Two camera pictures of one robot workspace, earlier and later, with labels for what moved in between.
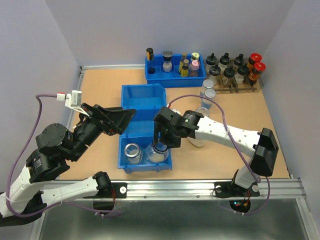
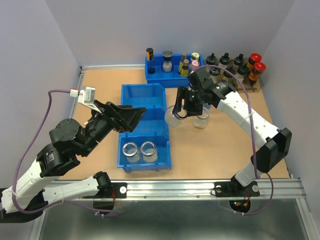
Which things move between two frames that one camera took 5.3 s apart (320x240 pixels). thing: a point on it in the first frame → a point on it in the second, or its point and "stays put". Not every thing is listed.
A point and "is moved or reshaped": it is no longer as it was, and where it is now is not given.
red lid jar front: x=258 y=67 stays put
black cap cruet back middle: x=224 y=60 stays put
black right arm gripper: x=174 y=142 → x=182 y=93
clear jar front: x=158 y=153 → x=149 y=152
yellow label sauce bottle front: x=185 y=69 stays put
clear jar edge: x=133 y=152 stays put
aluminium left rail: x=82 y=70 stays put
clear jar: x=197 y=142 is moved or reshaped
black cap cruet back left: x=211 y=61 stays put
